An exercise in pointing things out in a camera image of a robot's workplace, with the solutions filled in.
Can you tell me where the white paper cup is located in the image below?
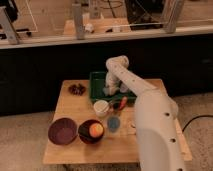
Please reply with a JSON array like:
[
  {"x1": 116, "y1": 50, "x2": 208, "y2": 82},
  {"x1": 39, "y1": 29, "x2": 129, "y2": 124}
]
[{"x1": 93, "y1": 100, "x2": 109, "y2": 117}]

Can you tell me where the blue sponge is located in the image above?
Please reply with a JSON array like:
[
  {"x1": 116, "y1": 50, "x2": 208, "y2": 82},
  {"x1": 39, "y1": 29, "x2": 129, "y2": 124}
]
[{"x1": 103, "y1": 87, "x2": 109, "y2": 96}]

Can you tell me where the middle metal frame post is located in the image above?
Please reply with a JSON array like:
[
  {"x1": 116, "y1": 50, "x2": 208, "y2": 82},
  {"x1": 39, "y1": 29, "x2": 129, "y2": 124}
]
[{"x1": 72, "y1": 3, "x2": 85, "y2": 40}]

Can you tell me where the wooden background table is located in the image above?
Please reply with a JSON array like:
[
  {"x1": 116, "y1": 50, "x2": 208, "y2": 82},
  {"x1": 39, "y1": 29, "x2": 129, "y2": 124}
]
[{"x1": 63, "y1": 18, "x2": 131, "y2": 36}]

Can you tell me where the right metal frame post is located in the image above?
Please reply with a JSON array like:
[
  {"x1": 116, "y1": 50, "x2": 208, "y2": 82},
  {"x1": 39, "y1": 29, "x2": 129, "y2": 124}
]
[{"x1": 162, "y1": 0, "x2": 185, "y2": 33}]

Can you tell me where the empty purple bowl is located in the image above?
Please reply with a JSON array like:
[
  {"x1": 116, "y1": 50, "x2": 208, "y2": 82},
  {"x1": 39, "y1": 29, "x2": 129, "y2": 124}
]
[{"x1": 48, "y1": 118, "x2": 77, "y2": 145}]

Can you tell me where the green plastic tray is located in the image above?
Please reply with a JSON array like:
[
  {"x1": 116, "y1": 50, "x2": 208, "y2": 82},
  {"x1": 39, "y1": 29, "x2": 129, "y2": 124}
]
[{"x1": 89, "y1": 71, "x2": 136, "y2": 103}]

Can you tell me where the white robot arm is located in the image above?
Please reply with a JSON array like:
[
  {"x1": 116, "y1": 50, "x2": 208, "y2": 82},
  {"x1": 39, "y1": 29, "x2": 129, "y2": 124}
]
[{"x1": 106, "y1": 56, "x2": 186, "y2": 171}]

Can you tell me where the dark bowl with fruit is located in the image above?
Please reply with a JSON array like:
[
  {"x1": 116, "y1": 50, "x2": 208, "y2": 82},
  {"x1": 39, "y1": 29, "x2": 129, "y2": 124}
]
[{"x1": 78, "y1": 119, "x2": 104, "y2": 144}]

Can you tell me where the blue plastic cup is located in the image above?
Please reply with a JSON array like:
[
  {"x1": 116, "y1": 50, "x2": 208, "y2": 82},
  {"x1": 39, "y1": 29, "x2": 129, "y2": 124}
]
[{"x1": 107, "y1": 116, "x2": 120, "y2": 132}]

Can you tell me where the left metal frame post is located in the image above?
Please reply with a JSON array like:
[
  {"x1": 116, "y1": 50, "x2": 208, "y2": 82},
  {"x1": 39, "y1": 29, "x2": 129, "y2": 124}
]
[{"x1": 0, "y1": 7, "x2": 19, "y2": 45}]

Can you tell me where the red handled tool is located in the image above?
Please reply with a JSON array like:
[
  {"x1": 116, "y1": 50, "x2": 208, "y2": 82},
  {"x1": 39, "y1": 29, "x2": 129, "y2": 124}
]
[{"x1": 113, "y1": 96, "x2": 128, "y2": 111}]

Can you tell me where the black floor cable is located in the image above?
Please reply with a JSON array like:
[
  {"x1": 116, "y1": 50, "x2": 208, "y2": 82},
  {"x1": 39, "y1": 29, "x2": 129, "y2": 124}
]
[{"x1": 181, "y1": 114, "x2": 213, "y2": 134}]

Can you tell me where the metal frame post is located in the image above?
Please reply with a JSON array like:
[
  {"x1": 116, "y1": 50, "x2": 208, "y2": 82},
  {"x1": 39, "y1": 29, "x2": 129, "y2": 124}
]
[
  {"x1": 72, "y1": 3, "x2": 85, "y2": 40},
  {"x1": 162, "y1": 0, "x2": 185, "y2": 33},
  {"x1": 0, "y1": 7, "x2": 19, "y2": 45}
]

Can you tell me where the crumpled clear plastic wrap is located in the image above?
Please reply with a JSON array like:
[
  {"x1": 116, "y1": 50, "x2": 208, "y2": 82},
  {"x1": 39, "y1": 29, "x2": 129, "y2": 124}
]
[{"x1": 120, "y1": 83, "x2": 129, "y2": 93}]

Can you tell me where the orange fruit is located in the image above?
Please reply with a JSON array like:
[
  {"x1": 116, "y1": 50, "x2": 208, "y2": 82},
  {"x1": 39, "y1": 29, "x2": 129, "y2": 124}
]
[{"x1": 89, "y1": 123, "x2": 104, "y2": 138}]

